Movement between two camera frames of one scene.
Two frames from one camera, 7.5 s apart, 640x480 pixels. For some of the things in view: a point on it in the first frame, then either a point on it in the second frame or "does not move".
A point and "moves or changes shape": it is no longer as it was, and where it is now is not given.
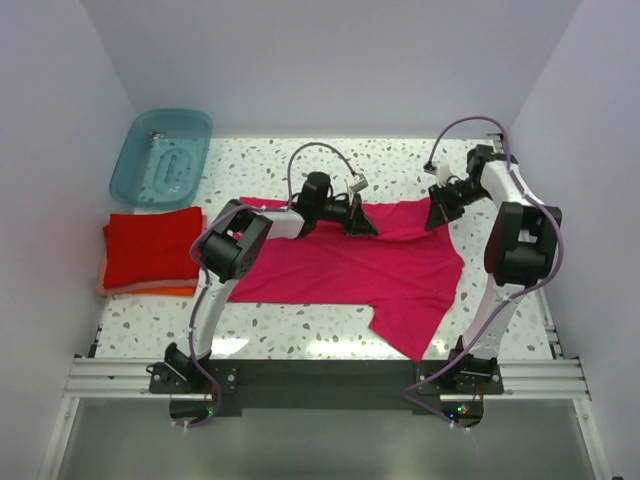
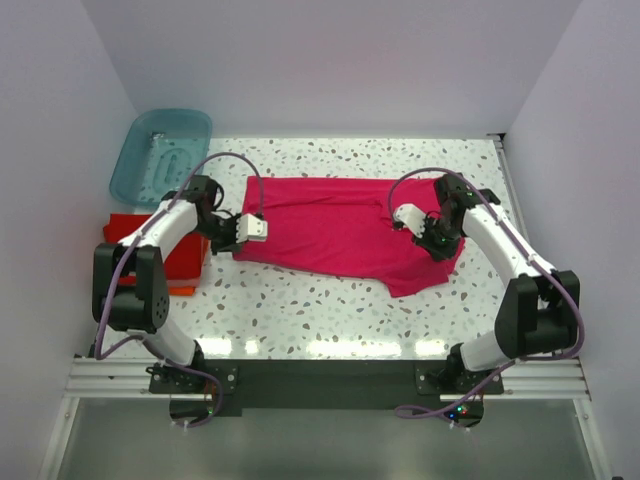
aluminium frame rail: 129,378 does not move
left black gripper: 355,221 to 231,244
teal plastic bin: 162,158 does not move
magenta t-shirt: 406,276 moves or changes shape
